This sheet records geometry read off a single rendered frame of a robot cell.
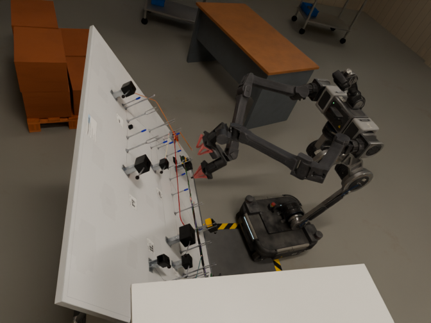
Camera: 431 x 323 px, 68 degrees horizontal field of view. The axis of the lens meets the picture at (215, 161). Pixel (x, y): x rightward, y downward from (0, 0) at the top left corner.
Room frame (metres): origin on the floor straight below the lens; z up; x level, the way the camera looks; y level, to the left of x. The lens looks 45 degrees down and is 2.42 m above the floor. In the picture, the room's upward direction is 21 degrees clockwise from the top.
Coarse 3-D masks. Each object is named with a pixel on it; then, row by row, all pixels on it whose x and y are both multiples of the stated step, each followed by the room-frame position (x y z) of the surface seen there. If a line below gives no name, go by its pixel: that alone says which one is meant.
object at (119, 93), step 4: (124, 84) 1.04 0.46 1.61; (128, 84) 1.03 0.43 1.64; (132, 84) 1.05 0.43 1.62; (124, 88) 1.01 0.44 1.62; (128, 88) 1.01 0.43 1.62; (132, 88) 1.03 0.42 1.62; (112, 92) 1.01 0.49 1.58; (116, 92) 1.01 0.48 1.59; (120, 92) 1.01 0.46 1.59; (124, 92) 1.00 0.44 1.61; (128, 92) 1.01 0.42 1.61; (132, 92) 1.01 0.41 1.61; (116, 96) 1.01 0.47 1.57; (124, 96) 0.96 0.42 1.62; (128, 96) 1.01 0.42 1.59; (116, 100) 1.00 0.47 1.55
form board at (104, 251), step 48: (96, 48) 1.13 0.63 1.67; (96, 96) 0.87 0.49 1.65; (96, 144) 0.67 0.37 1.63; (144, 144) 1.00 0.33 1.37; (96, 192) 0.51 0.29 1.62; (144, 192) 0.74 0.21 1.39; (192, 192) 1.21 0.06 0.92; (96, 240) 0.38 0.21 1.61; (144, 240) 0.54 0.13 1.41; (96, 288) 0.28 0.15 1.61
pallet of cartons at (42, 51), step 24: (24, 0) 2.86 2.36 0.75; (24, 24) 2.46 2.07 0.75; (48, 24) 2.60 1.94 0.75; (24, 48) 2.13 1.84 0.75; (48, 48) 2.25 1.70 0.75; (72, 48) 2.82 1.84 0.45; (24, 72) 1.96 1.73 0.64; (48, 72) 2.07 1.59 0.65; (72, 72) 2.44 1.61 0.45; (24, 96) 1.95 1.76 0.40; (48, 96) 2.06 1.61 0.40; (72, 96) 2.21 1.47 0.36; (48, 120) 2.02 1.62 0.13; (72, 120) 2.15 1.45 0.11
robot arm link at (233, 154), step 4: (220, 148) 1.31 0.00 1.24; (212, 152) 1.27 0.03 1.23; (216, 152) 1.27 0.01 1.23; (220, 152) 1.30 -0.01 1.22; (224, 152) 1.30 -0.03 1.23; (232, 152) 1.32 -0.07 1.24; (212, 156) 1.26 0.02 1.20; (216, 156) 1.26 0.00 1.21; (224, 156) 1.30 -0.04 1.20; (228, 156) 1.29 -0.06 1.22; (232, 156) 1.29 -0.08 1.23; (228, 160) 1.29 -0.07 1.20
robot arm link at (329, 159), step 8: (336, 136) 1.45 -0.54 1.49; (344, 136) 1.47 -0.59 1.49; (336, 144) 1.39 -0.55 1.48; (344, 144) 1.42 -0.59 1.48; (328, 152) 1.29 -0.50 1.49; (336, 152) 1.31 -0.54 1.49; (328, 160) 1.21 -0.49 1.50; (304, 168) 1.10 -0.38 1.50; (312, 168) 1.10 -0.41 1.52; (320, 168) 1.10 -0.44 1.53; (328, 168) 1.12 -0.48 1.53; (304, 176) 1.09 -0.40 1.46; (312, 176) 1.09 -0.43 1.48; (320, 176) 1.09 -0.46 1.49
